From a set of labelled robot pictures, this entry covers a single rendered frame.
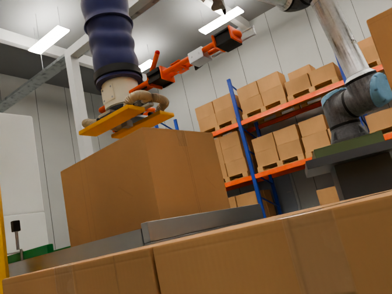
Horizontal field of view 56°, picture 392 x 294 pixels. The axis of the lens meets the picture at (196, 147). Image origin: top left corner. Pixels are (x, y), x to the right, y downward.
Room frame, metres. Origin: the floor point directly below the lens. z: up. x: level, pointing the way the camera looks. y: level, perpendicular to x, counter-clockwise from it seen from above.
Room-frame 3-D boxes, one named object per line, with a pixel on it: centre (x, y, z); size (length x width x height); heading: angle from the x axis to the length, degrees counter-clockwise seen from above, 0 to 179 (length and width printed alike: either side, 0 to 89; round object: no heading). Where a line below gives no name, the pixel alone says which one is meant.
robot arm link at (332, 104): (1.84, -0.77, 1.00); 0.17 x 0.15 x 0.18; 32
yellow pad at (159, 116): (1.68, 0.23, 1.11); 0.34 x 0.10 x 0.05; 55
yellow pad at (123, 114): (1.52, 0.34, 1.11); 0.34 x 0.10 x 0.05; 55
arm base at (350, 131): (1.84, -0.77, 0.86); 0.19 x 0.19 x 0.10
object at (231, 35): (1.25, -0.20, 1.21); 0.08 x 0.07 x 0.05; 55
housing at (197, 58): (1.33, -0.09, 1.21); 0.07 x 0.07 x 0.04; 55
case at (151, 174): (1.59, 0.27, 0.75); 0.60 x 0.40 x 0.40; 50
